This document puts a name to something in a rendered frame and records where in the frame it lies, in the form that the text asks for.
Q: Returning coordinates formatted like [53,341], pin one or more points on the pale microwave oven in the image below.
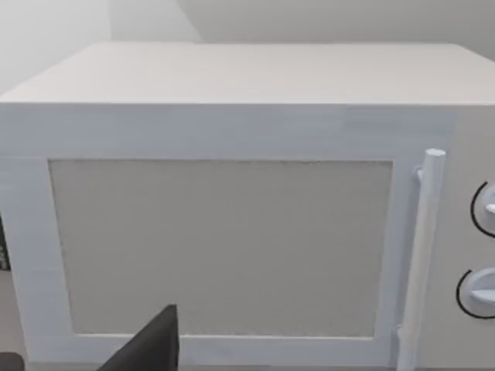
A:
[247,77]

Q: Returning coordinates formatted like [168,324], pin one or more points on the pale microwave knob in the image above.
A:
[488,208]
[479,294]

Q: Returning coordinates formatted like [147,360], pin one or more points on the pale microwave door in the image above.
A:
[220,247]

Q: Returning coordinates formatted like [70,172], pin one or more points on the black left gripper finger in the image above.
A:
[154,344]

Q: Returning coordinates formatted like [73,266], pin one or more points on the black rounded object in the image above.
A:
[11,361]

